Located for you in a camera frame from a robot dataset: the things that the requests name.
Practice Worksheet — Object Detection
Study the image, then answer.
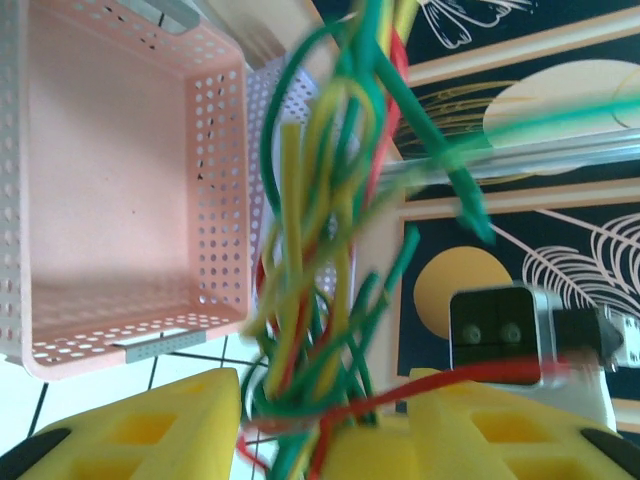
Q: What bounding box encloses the red cable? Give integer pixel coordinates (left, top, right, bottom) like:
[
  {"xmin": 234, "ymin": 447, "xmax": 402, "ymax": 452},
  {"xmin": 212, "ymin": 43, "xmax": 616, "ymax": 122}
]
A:
[
  {"xmin": 237, "ymin": 359, "xmax": 574, "ymax": 480},
  {"xmin": 367, "ymin": 29, "xmax": 409, "ymax": 201}
]

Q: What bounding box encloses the lavender perforated plastic basket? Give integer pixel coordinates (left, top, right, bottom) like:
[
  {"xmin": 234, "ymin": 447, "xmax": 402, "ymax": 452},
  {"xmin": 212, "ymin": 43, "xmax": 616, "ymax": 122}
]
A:
[{"xmin": 244, "ymin": 54, "xmax": 361, "ymax": 326}]

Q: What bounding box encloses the dark floral wall panel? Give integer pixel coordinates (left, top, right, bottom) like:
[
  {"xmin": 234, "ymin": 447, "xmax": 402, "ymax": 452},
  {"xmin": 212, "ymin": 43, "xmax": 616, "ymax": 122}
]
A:
[
  {"xmin": 397, "ymin": 207, "xmax": 640, "ymax": 436},
  {"xmin": 404, "ymin": 57, "xmax": 640, "ymax": 199},
  {"xmin": 402, "ymin": 0, "xmax": 640, "ymax": 69}
]

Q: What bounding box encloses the yellow cable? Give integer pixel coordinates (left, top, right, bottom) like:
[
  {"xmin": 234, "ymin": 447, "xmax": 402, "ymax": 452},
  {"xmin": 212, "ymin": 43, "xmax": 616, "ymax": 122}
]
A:
[
  {"xmin": 267, "ymin": 122, "xmax": 307, "ymax": 396},
  {"xmin": 299, "ymin": 77, "xmax": 379, "ymax": 401}
]

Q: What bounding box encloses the pink perforated plastic basket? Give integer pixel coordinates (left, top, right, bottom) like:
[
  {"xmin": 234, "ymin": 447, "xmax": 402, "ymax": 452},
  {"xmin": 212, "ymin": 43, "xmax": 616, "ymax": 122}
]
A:
[{"xmin": 0, "ymin": 0, "xmax": 251, "ymax": 384}]

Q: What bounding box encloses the green cable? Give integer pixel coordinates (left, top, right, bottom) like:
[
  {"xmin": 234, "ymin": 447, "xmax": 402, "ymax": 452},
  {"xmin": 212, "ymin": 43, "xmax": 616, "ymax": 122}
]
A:
[
  {"xmin": 344, "ymin": 0, "xmax": 499, "ymax": 246},
  {"xmin": 349, "ymin": 224, "xmax": 421, "ymax": 351},
  {"xmin": 259, "ymin": 17, "xmax": 361, "ymax": 221},
  {"xmin": 449, "ymin": 94, "xmax": 640, "ymax": 166}
]

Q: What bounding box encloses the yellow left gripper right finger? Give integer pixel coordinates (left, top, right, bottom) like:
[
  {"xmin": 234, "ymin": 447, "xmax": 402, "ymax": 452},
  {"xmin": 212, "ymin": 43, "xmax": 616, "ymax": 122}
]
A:
[{"xmin": 324, "ymin": 368, "xmax": 640, "ymax": 480}]

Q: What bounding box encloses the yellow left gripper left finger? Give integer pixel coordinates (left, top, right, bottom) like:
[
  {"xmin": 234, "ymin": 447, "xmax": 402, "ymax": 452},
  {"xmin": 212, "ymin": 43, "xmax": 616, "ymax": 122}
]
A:
[{"xmin": 0, "ymin": 367, "xmax": 244, "ymax": 480}]

